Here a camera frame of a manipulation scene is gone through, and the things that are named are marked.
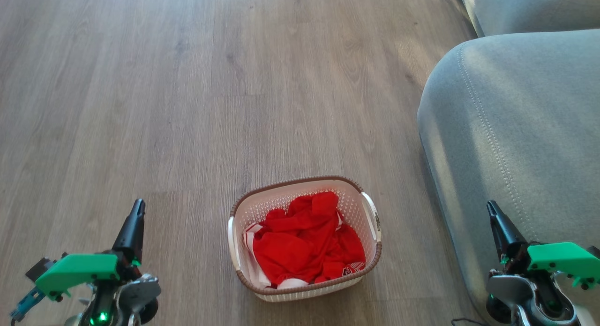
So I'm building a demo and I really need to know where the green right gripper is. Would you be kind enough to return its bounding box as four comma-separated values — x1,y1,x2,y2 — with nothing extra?
487,201,600,289

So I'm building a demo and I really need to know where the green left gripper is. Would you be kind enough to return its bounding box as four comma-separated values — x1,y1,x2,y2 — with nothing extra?
35,199,146,301

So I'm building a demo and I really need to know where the white brown-rimmed laundry basket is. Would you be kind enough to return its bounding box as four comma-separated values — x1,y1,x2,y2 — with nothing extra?
227,176,383,302

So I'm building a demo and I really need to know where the red white clothing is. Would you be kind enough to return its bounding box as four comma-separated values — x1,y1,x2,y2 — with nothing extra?
244,191,366,289

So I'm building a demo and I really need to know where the grey sofa seat cushion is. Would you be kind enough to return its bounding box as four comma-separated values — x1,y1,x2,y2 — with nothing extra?
457,0,600,37

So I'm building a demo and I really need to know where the teal bracket of left gripper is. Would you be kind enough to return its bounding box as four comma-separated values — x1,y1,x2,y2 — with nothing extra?
9,288,45,323

